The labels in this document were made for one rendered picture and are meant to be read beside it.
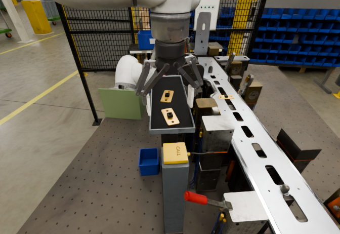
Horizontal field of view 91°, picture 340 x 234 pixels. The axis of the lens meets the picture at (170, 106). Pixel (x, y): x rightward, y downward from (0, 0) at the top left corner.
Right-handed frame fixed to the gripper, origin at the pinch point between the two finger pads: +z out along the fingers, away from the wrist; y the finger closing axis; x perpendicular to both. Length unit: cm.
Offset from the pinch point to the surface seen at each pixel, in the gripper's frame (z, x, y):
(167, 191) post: 17.5, -16.8, -6.0
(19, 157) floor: 120, 119, -132
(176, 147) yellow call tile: 4.2, -12.7, -2.3
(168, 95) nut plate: 3.1, 11.1, 3.0
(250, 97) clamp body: 23, 25, 58
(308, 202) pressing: 20.1, -30.7, 32.3
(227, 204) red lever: 12.8, -26.5, 6.4
